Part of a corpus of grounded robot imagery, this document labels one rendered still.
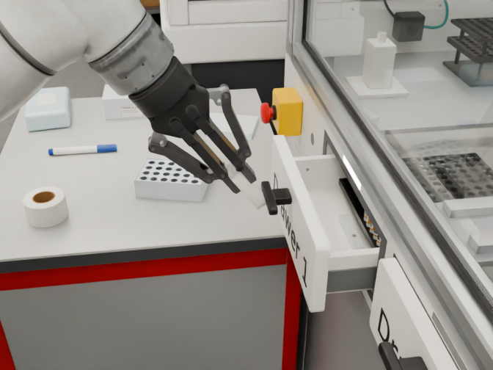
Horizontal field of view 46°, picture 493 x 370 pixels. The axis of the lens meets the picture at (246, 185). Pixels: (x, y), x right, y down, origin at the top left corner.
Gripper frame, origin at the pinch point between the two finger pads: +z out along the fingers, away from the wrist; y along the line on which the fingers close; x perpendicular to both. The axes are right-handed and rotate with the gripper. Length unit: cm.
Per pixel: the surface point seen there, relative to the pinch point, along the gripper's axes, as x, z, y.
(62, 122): 55, -7, -36
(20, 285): 11.0, -1.6, -43.4
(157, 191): 23.7, 5.1, -19.4
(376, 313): -18.8, 13.5, 6.3
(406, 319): -25.9, 8.4, 9.9
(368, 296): -11.8, 17.9, 5.5
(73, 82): 272, 38, -107
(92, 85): 266, 45, -98
